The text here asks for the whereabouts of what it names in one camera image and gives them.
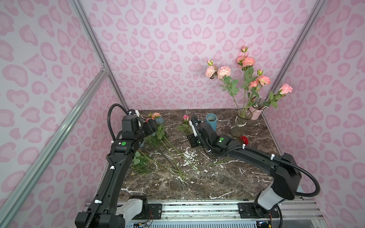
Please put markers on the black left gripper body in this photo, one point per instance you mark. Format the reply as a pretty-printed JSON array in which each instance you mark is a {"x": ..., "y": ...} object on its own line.
[{"x": 152, "y": 125}]

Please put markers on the pale pink rose spray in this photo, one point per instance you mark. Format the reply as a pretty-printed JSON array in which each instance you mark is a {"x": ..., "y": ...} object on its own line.
[{"x": 223, "y": 74}]

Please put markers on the pink peony spray stem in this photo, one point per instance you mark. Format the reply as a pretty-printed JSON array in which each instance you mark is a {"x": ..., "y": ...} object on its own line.
[{"x": 253, "y": 81}]

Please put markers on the pink artificial rose stem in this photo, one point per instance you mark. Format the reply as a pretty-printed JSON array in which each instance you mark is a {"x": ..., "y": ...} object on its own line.
[{"x": 273, "y": 99}]

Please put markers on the large pink rose stem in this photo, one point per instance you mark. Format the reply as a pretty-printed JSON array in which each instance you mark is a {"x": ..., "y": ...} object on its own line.
[{"x": 154, "y": 116}]

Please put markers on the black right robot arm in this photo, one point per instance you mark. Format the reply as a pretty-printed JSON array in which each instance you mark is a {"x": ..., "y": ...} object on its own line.
[{"x": 283, "y": 169}]

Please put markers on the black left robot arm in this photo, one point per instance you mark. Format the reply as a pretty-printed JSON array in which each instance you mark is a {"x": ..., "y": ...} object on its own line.
[{"x": 102, "y": 212}]

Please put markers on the teal ceramic vase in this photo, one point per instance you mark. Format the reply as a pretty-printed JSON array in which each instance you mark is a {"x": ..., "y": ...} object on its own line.
[{"x": 212, "y": 119}]

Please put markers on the clear glass vase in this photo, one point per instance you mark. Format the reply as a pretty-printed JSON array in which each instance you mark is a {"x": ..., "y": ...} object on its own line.
[{"x": 242, "y": 118}]

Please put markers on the blue artificial rose bunch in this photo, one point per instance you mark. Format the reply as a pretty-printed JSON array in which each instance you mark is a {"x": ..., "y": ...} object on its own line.
[{"x": 159, "y": 121}]

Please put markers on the small magenta flower stem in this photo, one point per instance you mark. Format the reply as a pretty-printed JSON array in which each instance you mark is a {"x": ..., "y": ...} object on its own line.
[{"x": 185, "y": 126}]

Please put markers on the red carnation flower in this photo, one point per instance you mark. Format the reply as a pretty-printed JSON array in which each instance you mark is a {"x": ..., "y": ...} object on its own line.
[{"x": 244, "y": 140}]

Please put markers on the pink pencil cup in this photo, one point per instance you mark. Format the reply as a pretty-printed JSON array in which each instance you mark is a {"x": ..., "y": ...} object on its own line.
[{"x": 256, "y": 109}]

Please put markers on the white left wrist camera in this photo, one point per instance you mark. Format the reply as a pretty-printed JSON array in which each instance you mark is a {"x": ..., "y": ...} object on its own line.
[{"x": 135, "y": 113}]

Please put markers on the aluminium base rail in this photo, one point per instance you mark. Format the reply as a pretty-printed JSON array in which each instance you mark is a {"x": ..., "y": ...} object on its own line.
[{"x": 228, "y": 213}]

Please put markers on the aluminium frame post left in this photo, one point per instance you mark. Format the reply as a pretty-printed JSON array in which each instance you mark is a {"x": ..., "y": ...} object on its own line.
[{"x": 85, "y": 23}]

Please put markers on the aluminium frame post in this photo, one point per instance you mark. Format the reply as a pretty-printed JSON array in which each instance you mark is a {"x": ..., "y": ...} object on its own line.
[
  {"x": 313, "y": 16},
  {"x": 85, "y": 23}
]

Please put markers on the diagonal aluminium frame bar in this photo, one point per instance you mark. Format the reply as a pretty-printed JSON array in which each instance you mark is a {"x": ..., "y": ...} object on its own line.
[{"x": 17, "y": 198}]

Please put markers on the aluminium frame post right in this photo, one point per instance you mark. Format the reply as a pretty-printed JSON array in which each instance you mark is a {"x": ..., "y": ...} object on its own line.
[{"x": 313, "y": 16}]

